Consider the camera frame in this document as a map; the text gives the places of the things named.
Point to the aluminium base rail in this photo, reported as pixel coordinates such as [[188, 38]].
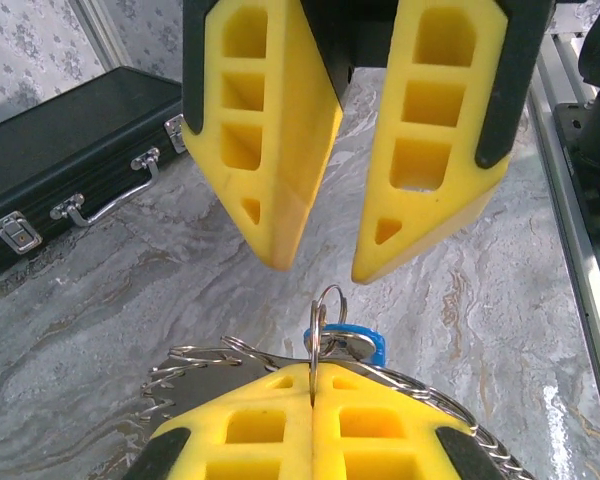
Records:
[[585, 270]]

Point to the black case with metal latches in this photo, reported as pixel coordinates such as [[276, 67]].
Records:
[[65, 135]]

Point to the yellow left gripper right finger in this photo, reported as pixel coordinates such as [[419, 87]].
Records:
[[380, 450]]

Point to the band of metal key rings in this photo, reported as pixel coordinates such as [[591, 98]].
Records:
[[205, 385]]

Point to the key with blue cover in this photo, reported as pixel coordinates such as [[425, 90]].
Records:
[[365, 345]]

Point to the aluminium frame post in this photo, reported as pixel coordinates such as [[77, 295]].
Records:
[[102, 35]]

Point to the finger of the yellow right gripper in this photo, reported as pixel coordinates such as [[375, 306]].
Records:
[[295, 150], [475, 210]]

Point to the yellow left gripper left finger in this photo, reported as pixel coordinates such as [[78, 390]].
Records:
[[250, 450]]

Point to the black mounting plate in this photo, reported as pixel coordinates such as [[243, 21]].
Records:
[[575, 150]]

